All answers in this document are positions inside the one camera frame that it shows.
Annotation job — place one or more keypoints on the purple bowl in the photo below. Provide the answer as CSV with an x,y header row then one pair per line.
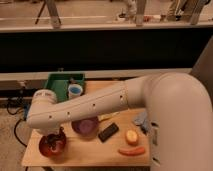
x,y
85,127

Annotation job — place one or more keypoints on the blue and white cup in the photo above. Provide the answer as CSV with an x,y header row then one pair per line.
x,y
74,91

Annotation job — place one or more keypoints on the wooden table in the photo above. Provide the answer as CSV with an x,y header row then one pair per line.
x,y
85,151

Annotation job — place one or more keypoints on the blue cloth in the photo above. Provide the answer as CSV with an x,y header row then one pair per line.
x,y
141,120

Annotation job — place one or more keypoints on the yellow apple half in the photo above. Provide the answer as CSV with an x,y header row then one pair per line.
x,y
131,137

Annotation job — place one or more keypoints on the red bowl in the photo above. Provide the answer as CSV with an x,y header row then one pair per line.
x,y
50,146

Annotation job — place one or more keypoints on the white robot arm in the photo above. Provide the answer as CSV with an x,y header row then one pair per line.
x,y
179,108

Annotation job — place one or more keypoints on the green plastic bin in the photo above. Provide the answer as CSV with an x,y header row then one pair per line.
x,y
59,82

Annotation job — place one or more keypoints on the orange carrot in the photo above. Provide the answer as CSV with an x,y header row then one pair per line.
x,y
132,152

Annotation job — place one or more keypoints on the black rectangular block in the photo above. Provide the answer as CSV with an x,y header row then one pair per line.
x,y
108,132

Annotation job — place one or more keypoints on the blue box on floor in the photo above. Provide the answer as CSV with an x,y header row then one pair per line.
x,y
26,110

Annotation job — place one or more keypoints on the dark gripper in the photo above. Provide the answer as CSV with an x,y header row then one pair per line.
x,y
52,139

